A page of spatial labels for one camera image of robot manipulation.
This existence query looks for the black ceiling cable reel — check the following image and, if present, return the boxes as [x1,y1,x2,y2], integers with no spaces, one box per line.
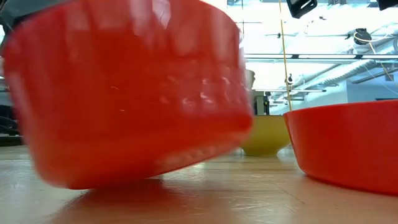
[353,27,369,46]

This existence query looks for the ribbed ceiling duct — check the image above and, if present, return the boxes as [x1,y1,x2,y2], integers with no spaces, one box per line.
[292,60,398,91]

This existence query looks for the dark background equipment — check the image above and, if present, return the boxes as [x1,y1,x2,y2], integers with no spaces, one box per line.
[0,104,24,147]

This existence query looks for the long ceiling light fixture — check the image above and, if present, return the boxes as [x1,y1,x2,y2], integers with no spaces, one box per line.
[244,52,398,65]

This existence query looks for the yellow plastic mini bowl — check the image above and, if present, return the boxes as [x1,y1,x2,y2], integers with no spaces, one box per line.
[239,114,292,157]

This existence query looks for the red plastic mini bowl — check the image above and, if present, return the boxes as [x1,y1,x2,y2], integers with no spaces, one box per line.
[282,99,398,197]
[2,0,253,190]

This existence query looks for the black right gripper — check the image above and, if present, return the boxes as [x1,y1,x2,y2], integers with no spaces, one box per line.
[285,0,318,19]

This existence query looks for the yellow hanging cable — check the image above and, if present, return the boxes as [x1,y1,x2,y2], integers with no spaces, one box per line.
[278,0,294,112]

